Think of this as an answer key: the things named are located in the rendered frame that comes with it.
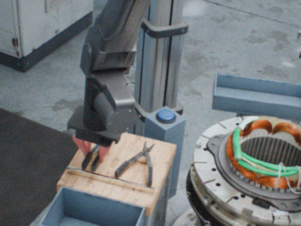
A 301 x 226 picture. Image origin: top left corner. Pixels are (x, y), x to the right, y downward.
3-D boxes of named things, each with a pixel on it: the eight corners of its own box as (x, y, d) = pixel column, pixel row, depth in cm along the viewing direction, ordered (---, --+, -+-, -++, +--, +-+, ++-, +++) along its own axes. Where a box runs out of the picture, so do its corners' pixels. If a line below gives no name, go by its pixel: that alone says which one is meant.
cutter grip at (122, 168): (117, 178, 104) (117, 172, 103) (114, 177, 105) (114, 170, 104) (128, 167, 107) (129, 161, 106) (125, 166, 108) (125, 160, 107)
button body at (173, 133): (176, 195, 145) (186, 119, 130) (157, 206, 141) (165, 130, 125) (158, 181, 149) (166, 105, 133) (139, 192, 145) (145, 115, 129)
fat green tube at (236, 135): (238, 165, 101) (241, 157, 100) (219, 158, 102) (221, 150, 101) (259, 124, 112) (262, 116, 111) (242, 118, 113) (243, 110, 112)
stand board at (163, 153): (150, 217, 103) (151, 207, 101) (57, 192, 105) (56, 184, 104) (176, 153, 118) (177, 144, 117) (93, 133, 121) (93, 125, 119)
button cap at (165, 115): (177, 117, 129) (178, 114, 129) (165, 124, 127) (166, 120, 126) (166, 110, 131) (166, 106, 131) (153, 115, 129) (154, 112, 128)
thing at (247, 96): (285, 167, 158) (309, 85, 141) (287, 192, 150) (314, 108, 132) (201, 155, 159) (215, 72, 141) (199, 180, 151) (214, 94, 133)
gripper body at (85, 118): (116, 147, 100) (120, 116, 95) (65, 131, 101) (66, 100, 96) (128, 126, 105) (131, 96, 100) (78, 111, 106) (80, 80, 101)
